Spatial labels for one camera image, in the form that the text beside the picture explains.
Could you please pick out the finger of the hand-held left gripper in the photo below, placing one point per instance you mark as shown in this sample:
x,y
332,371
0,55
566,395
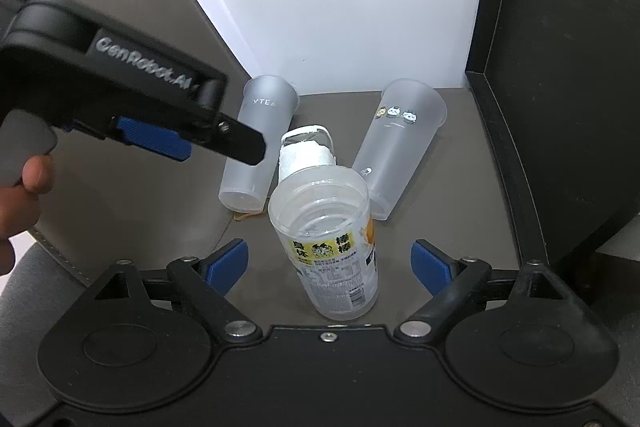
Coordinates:
x,y
155,139
242,139

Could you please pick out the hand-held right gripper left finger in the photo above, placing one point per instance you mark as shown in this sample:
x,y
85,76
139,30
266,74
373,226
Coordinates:
x,y
227,264

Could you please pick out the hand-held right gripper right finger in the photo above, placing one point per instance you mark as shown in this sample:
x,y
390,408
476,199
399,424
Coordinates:
x,y
431,264

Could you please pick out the frosted cup with white lettering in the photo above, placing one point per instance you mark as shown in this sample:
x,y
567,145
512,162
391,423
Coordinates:
x,y
260,132

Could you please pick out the clear cup with yellow label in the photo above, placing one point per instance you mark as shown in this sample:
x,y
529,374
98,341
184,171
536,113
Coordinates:
x,y
325,247

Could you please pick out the frosted cup with cartoon print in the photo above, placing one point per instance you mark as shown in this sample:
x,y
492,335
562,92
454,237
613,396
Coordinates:
x,y
395,147

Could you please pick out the person's left hand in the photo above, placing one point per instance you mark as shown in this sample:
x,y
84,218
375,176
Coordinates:
x,y
20,212

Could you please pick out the yellow rubber band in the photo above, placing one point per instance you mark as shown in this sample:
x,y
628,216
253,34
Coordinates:
x,y
247,216

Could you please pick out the grey leather mat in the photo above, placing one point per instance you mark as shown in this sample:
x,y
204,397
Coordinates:
x,y
150,32

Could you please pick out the clear bottle with white cap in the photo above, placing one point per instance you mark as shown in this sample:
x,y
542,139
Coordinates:
x,y
305,154

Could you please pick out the black box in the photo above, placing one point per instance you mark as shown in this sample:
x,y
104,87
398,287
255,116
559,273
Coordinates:
x,y
565,57

